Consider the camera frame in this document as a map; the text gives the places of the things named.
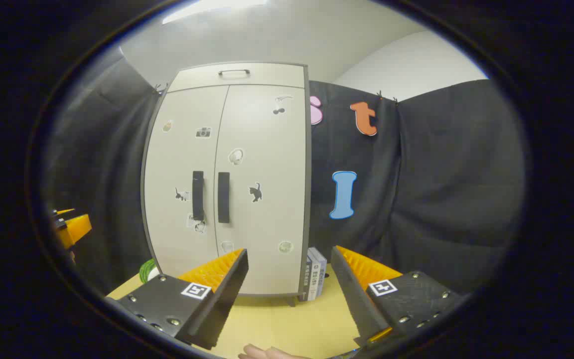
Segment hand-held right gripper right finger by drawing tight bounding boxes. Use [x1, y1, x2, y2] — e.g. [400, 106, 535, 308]
[330, 245, 467, 349]

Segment cabinet door with camera sticker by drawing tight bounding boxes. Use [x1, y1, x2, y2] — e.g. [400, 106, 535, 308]
[143, 86, 229, 277]

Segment grey spined book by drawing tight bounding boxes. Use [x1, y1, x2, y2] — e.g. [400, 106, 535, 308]
[301, 252, 315, 301]

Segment green striped object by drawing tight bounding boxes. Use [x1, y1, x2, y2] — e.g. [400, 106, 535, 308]
[139, 258, 160, 284]

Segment black backdrop cloth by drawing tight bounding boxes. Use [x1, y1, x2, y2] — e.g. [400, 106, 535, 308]
[43, 47, 527, 300]

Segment cabinet door black cat sticker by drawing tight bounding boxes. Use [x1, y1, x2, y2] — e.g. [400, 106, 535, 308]
[215, 84, 308, 296]

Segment double-door shoe cabinet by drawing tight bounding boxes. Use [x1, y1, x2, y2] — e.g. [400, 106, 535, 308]
[140, 62, 312, 306]

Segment cabinet drawer with metal handle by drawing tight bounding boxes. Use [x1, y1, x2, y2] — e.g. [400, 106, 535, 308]
[167, 64, 306, 93]

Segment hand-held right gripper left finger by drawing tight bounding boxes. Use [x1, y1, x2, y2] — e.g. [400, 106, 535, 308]
[108, 248, 249, 351]

